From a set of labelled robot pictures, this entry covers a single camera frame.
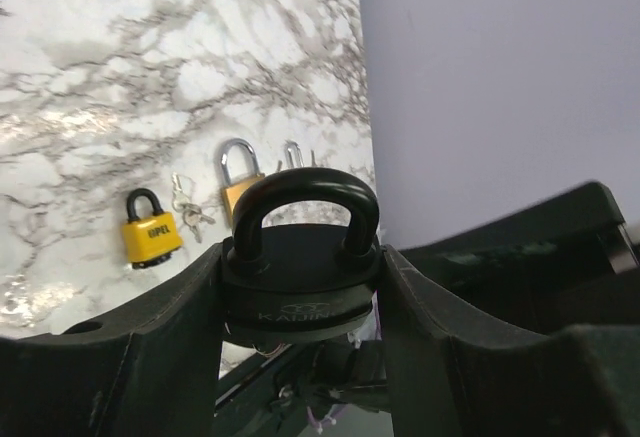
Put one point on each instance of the large brass padlock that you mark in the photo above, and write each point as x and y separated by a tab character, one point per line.
233	187

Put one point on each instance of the black padlock with keys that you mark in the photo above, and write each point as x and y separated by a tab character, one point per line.
301	282

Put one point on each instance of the small yellow padlock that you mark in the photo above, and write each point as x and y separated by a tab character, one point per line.
149	241

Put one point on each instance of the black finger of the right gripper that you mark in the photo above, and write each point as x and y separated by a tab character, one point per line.
568	256

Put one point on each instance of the silver key bunch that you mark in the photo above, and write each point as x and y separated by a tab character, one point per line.
192	214

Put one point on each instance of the small brass padlock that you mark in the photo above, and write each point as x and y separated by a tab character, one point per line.
293	155

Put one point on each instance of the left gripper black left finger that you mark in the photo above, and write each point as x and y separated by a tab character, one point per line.
146	368

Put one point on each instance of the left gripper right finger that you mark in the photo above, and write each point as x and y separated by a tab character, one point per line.
454	370

